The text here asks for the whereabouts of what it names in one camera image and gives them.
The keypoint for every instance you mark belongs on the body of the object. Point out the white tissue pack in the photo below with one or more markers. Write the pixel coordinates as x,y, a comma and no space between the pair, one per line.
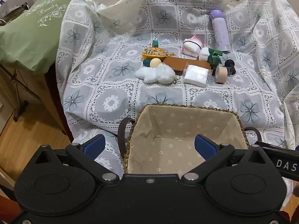
196,75

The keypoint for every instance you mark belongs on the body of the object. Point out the purple water bottle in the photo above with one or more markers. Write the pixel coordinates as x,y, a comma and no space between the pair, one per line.
220,32

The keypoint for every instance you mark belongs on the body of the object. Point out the yellow embroidered pincushion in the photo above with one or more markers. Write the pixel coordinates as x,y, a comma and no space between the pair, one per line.
154,56

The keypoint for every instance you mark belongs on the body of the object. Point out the pink white folded handkerchief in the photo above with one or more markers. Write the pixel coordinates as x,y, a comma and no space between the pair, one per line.
192,47

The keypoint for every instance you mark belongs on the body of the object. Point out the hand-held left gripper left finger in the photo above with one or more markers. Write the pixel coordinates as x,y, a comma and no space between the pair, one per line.
94,144

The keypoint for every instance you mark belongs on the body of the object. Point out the white floral lace tablecloth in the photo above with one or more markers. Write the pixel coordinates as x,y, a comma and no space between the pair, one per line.
112,102

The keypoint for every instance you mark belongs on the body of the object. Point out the green tape roll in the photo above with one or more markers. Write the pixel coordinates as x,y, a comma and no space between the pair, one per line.
155,43

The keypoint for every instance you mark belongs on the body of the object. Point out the white fluffy plush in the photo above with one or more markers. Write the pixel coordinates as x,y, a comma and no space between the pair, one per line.
163,74

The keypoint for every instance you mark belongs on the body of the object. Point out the white green plush toy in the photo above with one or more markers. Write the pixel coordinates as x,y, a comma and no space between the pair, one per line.
204,53

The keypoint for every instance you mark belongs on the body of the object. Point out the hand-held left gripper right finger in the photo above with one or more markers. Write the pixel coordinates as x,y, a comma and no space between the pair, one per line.
205,147

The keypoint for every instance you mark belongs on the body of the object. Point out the brown leather wallet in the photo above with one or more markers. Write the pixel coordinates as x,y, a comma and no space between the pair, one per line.
179,63

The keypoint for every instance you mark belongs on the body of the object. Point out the cardboard box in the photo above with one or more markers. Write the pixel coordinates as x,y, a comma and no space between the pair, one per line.
16,4

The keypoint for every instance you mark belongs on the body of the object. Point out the green embroidered pillow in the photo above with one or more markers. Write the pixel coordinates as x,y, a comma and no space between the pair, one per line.
30,35

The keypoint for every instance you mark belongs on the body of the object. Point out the black cylinder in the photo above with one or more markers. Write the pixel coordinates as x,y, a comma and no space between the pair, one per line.
231,71

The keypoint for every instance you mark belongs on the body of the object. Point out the beige tape roll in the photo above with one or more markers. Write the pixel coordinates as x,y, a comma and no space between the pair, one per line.
222,74

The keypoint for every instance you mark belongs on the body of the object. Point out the woven basket with floral lining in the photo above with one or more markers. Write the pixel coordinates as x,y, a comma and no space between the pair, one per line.
163,126

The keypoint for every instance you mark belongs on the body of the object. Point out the dark wooden bed frame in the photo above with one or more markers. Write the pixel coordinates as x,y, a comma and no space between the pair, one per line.
56,98

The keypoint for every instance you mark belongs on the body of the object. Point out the black folding stand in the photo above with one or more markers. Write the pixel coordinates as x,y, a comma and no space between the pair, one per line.
19,108

